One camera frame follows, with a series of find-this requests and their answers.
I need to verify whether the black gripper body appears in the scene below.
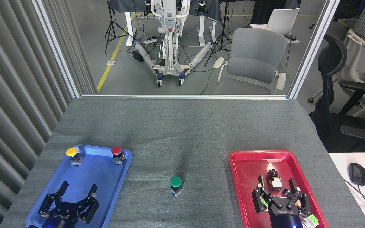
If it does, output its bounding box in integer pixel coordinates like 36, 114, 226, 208
42, 203, 82, 228
268, 204, 304, 228

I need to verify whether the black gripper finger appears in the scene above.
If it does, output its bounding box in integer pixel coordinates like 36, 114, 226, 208
77, 185, 100, 223
282, 178, 312, 218
251, 175, 280, 214
38, 181, 69, 218

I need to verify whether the green push button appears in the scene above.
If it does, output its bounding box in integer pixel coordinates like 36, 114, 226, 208
170, 176, 183, 198

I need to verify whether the yellow push button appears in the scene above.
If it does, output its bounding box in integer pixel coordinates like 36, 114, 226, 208
66, 147, 84, 167

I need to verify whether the red push button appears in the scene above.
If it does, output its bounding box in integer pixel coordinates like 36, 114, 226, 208
111, 146, 125, 165

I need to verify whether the blue plastic tray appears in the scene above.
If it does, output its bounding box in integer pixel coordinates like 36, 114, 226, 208
25, 145, 133, 228

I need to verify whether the red plastic tray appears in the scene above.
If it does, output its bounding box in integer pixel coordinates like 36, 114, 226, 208
229, 150, 330, 228

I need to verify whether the white desk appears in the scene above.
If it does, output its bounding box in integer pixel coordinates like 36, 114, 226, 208
328, 153, 365, 228

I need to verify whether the black computer mouse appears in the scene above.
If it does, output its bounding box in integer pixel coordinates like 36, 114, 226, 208
348, 163, 365, 186

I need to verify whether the black mesh office chair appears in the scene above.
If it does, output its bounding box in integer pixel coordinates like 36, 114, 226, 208
309, 35, 365, 153

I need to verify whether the grey office chair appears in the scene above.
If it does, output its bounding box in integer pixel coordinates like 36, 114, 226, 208
213, 28, 289, 95

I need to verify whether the white table leg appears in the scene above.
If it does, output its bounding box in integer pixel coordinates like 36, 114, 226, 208
198, 14, 216, 47
125, 12, 137, 47

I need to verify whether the white plastic chair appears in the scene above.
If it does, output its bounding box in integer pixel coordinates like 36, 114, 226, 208
250, 8, 300, 67

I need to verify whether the black cloth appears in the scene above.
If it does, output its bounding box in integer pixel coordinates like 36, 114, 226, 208
108, 0, 223, 26

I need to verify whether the white wheeled stand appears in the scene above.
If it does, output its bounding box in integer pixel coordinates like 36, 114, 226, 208
134, 0, 214, 88

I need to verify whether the black knob switch orange base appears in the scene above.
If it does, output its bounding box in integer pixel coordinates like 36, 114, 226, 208
282, 188, 307, 211

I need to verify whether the black knob switch white base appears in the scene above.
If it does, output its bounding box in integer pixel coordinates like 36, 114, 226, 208
266, 169, 283, 191

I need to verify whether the green and white switch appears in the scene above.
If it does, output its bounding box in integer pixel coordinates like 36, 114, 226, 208
300, 214, 319, 228

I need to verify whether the black mouse cable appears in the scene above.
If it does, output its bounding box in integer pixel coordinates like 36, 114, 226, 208
343, 177, 365, 216

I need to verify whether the silver frame rail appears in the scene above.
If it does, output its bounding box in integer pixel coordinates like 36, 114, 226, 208
81, 94, 289, 100

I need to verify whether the silver frame post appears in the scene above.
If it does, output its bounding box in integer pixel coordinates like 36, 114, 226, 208
32, 0, 82, 99
287, 0, 341, 99

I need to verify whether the white frame office chair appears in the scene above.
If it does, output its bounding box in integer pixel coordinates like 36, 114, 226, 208
308, 29, 365, 117

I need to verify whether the black camera tripod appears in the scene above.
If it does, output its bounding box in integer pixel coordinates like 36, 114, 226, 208
104, 0, 135, 54
204, 0, 232, 67

